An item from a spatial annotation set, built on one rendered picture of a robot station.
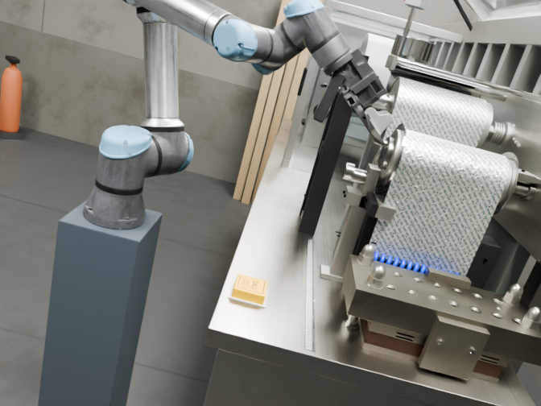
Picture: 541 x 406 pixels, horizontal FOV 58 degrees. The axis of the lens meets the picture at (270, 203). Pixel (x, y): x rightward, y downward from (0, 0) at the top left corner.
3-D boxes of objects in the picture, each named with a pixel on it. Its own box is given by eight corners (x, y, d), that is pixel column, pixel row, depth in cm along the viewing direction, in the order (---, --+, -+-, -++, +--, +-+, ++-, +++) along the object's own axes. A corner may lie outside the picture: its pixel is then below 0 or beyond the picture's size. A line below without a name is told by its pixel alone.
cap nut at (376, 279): (364, 278, 98) (371, 258, 97) (382, 283, 98) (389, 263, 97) (365, 287, 95) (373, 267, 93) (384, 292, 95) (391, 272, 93)
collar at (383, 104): (364, 108, 135) (371, 85, 133) (385, 113, 135) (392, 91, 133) (366, 111, 129) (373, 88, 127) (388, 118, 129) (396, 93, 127)
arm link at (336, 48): (311, 55, 101) (311, 53, 108) (323, 73, 102) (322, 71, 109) (341, 32, 99) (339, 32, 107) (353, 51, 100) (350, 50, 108)
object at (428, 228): (365, 254, 112) (391, 180, 106) (462, 280, 113) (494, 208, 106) (365, 254, 112) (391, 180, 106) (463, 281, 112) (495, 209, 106)
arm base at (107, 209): (72, 219, 118) (77, 181, 115) (98, 199, 132) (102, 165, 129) (133, 235, 118) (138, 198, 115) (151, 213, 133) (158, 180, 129)
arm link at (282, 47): (231, 44, 105) (269, 13, 99) (259, 49, 114) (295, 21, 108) (246, 76, 104) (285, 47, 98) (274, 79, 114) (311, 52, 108)
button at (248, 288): (236, 282, 110) (237, 272, 109) (265, 290, 110) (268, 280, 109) (230, 297, 103) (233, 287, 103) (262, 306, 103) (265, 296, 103)
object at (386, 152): (376, 161, 115) (387, 131, 112) (384, 163, 115) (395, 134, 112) (379, 173, 109) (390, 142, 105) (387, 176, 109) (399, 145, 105)
